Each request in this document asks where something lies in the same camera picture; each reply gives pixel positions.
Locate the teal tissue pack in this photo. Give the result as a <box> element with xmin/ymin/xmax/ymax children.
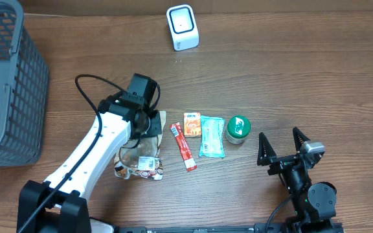
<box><xmin>199</xmin><ymin>115</ymin><xmax>225</xmax><ymax>158</ymax></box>

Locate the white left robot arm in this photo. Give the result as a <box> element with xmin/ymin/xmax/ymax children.
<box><xmin>17</xmin><ymin>73</ymin><xmax>162</xmax><ymax>233</ymax></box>

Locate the grey plastic mesh basket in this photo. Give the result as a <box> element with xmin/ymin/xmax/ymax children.
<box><xmin>0</xmin><ymin>0</ymin><xmax>50</xmax><ymax>166</ymax></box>

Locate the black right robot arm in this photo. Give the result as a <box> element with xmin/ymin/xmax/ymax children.
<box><xmin>254</xmin><ymin>128</ymin><xmax>344</xmax><ymax>233</ymax></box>

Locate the red white snack packet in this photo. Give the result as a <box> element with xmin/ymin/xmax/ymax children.
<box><xmin>170</xmin><ymin>122</ymin><xmax>197</xmax><ymax>172</ymax></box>

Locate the beige brown snack pouch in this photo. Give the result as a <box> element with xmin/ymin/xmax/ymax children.
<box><xmin>113</xmin><ymin>110</ymin><xmax>167</xmax><ymax>181</ymax></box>

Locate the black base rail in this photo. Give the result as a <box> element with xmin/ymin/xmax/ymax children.
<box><xmin>115</xmin><ymin>221</ymin><xmax>345</xmax><ymax>233</ymax></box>

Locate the white barcode scanner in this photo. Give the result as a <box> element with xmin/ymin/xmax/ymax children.
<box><xmin>166</xmin><ymin>4</ymin><xmax>199</xmax><ymax>51</ymax></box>

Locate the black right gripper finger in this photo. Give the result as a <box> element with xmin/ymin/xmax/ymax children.
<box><xmin>293</xmin><ymin>127</ymin><xmax>310</xmax><ymax>151</ymax></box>
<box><xmin>257</xmin><ymin>132</ymin><xmax>277</xmax><ymax>166</ymax></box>

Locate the green lid jar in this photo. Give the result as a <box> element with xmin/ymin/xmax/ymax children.
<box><xmin>225</xmin><ymin>115</ymin><xmax>251</xmax><ymax>144</ymax></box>

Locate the orange Kleenex tissue pack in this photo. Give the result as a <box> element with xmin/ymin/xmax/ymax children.
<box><xmin>183</xmin><ymin>112</ymin><xmax>201</xmax><ymax>137</ymax></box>

